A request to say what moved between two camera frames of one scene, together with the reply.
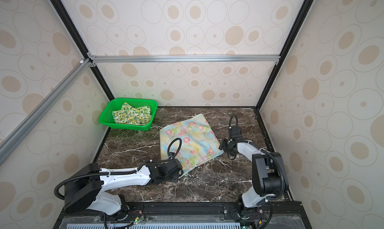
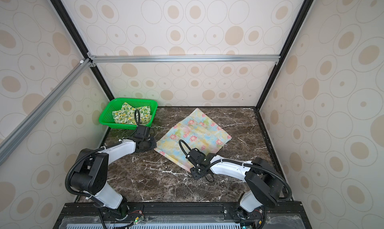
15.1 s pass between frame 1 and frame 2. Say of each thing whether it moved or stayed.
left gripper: moved
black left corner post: stayed
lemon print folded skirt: stayed
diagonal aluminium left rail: stayed
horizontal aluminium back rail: stayed
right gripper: moved
